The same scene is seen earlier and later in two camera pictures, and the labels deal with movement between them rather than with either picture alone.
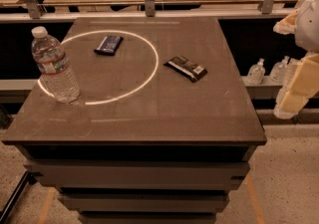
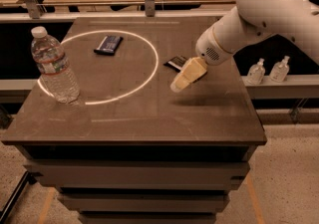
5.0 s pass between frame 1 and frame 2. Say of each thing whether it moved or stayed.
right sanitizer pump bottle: stayed
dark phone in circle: stayed
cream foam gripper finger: moved
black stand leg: stayed
